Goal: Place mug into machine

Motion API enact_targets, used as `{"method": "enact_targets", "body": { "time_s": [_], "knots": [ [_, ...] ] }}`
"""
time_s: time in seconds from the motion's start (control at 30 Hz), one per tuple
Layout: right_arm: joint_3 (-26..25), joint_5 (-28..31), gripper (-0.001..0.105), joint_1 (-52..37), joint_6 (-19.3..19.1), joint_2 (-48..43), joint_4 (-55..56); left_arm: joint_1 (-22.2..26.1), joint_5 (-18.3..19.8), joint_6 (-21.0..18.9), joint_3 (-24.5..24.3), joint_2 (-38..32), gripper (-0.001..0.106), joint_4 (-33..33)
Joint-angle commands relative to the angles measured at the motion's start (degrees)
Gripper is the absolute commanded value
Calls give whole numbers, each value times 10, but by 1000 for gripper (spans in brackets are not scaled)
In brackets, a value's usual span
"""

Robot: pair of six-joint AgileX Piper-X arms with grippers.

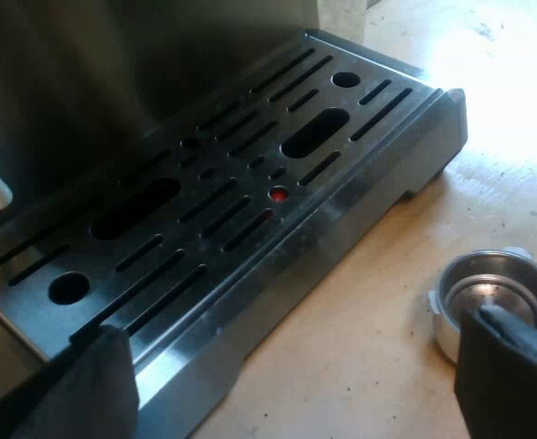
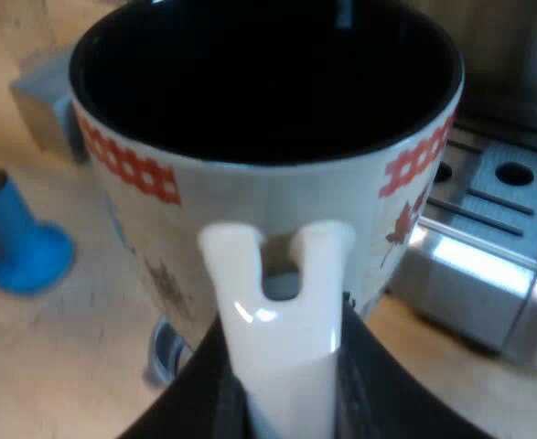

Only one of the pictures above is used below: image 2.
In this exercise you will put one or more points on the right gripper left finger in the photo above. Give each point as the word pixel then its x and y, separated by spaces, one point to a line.
pixel 204 402

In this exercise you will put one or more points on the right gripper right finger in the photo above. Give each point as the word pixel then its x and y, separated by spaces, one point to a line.
pixel 378 402

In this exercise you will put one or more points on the white mug red black print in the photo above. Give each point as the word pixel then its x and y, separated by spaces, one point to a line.
pixel 250 192

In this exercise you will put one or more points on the steel espresso machine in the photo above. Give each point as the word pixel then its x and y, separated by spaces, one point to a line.
pixel 478 274

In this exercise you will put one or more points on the clear measuring glass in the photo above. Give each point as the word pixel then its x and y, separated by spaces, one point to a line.
pixel 163 352

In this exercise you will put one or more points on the bright blue tamper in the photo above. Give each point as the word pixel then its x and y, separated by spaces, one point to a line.
pixel 21 256

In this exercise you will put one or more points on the metal block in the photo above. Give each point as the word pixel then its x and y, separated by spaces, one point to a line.
pixel 39 105

